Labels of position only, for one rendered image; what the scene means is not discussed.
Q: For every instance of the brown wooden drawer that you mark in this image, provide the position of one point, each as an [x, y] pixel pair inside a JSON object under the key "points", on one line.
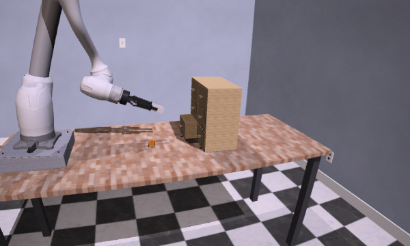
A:
{"points": [[194, 106], [203, 96], [188, 126], [202, 117], [194, 89], [201, 135]]}

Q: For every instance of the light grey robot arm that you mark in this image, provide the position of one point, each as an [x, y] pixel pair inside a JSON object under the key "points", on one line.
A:
{"points": [[34, 105]]}

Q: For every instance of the light wooden chest of drawers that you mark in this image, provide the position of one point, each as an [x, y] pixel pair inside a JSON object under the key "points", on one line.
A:
{"points": [[222, 113]]}

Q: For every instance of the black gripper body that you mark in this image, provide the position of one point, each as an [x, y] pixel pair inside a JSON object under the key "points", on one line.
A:
{"points": [[126, 98]]}

